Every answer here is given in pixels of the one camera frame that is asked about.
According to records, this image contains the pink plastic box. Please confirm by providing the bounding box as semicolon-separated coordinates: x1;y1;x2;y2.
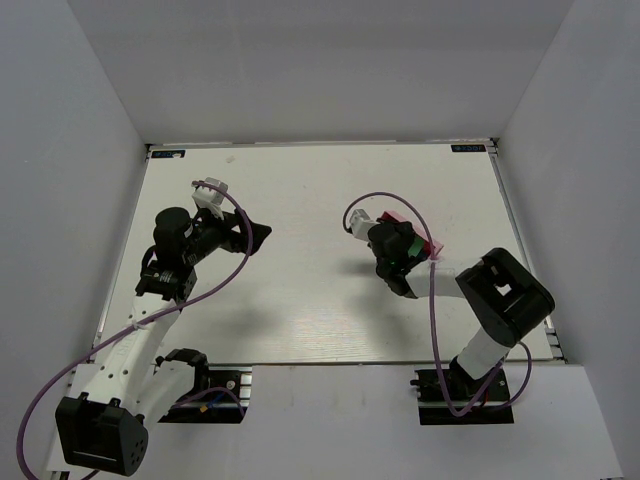
377;210;444;258

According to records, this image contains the green notched wood block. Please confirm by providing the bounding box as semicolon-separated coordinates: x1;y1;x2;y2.
407;237;424;257

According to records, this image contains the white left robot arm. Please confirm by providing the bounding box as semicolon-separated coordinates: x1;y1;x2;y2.
55;207;272;476

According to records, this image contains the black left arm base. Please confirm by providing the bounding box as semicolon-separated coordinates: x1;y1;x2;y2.
154;348;252;424

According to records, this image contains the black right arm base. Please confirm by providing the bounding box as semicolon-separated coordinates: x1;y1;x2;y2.
409;367;516;427

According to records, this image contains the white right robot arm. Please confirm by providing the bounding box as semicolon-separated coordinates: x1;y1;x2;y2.
364;219;555;391

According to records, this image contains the blue label left corner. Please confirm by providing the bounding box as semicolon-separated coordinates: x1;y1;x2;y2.
151;150;186;158

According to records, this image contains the blue label corner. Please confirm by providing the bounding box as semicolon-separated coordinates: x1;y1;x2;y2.
451;144;486;153
151;150;186;158

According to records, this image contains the blue label right corner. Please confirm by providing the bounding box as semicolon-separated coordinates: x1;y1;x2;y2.
451;144;486;153

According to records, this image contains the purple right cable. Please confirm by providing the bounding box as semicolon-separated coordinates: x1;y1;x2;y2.
342;190;534;418

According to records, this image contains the purple cable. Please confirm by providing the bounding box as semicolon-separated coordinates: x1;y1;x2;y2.
16;179;251;479
342;190;534;418

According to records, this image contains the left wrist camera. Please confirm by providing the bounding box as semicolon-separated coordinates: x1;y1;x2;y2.
191;177;228;220

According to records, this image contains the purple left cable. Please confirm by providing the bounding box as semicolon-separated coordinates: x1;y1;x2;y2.
16;179;251;479

